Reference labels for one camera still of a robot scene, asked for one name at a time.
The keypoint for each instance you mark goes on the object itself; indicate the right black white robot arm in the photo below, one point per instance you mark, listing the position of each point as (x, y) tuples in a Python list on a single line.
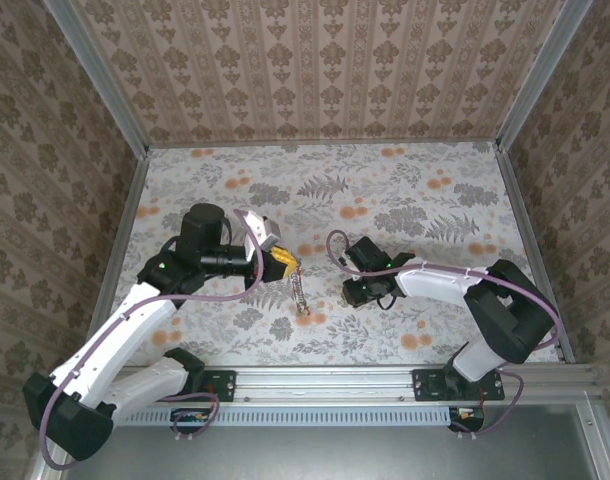
[(505, 310)]

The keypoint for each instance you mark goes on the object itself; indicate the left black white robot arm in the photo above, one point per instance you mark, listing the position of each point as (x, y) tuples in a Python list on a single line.
[(125, 330)]

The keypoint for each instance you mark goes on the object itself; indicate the floral patterned table cover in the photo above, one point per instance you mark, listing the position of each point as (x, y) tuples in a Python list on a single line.
[(335, 200)]

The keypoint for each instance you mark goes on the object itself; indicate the grey metal panel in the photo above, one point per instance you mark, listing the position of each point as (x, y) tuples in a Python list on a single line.
[(325, 455)]

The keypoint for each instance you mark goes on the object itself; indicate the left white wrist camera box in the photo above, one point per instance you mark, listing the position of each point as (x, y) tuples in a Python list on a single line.
[(259, 225)]

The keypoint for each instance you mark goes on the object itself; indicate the aluminium table side rail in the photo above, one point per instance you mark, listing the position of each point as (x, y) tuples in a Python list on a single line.
[(520, 210), (129, 212)]

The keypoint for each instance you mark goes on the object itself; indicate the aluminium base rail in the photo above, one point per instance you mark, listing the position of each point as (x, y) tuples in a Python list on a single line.
[(325, 385)]

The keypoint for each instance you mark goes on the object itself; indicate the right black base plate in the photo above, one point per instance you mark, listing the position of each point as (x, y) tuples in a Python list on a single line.
[(425, 385)]

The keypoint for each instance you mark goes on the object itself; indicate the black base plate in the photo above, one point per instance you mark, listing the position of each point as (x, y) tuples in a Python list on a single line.
[(225, 385), (425, 385)]

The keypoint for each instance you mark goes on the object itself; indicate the aluminium table end rail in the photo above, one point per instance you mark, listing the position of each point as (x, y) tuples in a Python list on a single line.
[(225, 144)]

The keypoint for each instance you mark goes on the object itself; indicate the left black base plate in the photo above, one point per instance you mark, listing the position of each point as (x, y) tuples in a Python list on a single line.
[(225, 385)]

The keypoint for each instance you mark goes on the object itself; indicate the aluminium frame post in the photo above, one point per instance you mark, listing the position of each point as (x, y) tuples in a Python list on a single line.
[(100, 85), (540, 75)]

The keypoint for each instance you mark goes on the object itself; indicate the aluminium panel frame bar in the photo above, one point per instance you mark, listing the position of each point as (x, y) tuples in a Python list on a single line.
[(592, 435)]

